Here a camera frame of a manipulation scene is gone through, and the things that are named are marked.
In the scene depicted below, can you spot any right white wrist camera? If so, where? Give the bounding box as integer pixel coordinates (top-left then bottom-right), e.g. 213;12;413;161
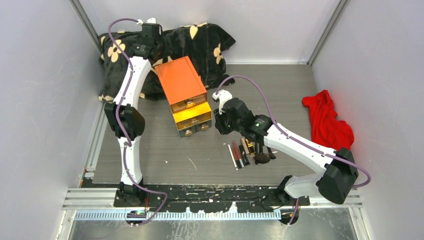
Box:
212;89;233;111

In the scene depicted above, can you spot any black mascara tube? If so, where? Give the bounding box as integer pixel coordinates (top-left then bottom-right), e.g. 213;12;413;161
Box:
238;145;250;166

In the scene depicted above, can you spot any black floral blanket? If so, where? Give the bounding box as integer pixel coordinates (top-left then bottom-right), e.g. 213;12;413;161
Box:
98;22;236;102

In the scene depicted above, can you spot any white makeup pencil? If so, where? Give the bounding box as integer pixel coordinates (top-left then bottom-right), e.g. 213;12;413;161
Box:
227;144;239;171

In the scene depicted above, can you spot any red cloth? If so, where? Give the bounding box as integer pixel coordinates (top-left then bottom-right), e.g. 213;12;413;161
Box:
301;89;355;151

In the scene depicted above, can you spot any orange drawer organizer box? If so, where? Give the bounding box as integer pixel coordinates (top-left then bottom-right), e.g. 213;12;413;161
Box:
154;56;212;138

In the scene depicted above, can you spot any gold lipstick tube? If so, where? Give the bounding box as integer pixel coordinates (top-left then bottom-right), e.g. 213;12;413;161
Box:
245;139;256;156

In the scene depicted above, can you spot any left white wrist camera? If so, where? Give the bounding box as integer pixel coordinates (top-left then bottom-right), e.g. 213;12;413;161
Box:
136;17;157;26

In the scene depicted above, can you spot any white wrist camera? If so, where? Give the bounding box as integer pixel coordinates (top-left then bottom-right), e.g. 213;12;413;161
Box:
136;17;157;26
212;89;233;111

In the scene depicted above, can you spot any beige concealer tube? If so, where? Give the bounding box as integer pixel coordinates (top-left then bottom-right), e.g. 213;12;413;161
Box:
240;137;250;155

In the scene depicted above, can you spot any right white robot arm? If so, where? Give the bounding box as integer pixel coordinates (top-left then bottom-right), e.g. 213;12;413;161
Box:
213;96;359;206

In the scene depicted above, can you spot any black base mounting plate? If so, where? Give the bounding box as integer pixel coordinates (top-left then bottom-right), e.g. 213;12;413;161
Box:
113;184;311;214

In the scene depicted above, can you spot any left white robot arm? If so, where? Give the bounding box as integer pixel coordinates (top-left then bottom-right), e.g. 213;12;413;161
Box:
104;18;163;207

